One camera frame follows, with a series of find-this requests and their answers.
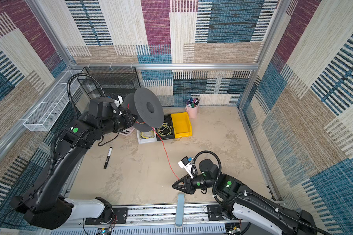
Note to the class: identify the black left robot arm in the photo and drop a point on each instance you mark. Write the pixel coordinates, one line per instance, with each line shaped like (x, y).
(42, 204)

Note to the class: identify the black white marker pen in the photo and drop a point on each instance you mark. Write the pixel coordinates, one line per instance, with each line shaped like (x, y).
(108, 157)

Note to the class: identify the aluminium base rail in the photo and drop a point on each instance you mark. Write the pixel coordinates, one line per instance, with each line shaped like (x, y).
(172, 219)

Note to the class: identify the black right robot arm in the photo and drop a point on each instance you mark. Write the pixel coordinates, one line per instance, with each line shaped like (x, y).
(238, 201)

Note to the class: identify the black mesh shelf rack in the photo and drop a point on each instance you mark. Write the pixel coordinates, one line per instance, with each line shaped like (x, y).
(119, 81)

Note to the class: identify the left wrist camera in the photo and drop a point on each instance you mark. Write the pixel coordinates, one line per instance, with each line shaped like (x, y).
(117, 102)

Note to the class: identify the black plastic bin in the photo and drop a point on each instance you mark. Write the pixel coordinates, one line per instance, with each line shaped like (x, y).
(166, 130)

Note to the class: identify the pink calculator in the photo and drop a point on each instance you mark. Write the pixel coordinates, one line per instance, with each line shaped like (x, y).
(127, 132)

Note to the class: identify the light blue clamp handle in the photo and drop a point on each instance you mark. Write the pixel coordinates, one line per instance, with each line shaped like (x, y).
(179, 210)

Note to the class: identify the white plastic bin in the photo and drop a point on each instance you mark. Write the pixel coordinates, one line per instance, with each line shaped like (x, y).
(146, 137)

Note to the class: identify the yellow plastic bin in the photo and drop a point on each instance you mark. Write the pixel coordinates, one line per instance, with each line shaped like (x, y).
(181, 125)

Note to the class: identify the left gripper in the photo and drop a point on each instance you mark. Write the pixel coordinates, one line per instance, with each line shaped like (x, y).
(126, 115)

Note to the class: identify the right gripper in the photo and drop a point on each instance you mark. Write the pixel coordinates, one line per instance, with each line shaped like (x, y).
(188, 185)

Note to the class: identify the white wire mesh basket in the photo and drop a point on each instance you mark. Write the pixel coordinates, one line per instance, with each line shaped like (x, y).
(47, 111)

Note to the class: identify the pink pen cup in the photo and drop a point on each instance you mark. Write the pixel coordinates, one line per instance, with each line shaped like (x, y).
(192, 107)

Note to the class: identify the grey cable spool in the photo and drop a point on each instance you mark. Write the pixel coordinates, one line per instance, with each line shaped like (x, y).
(147, 107)

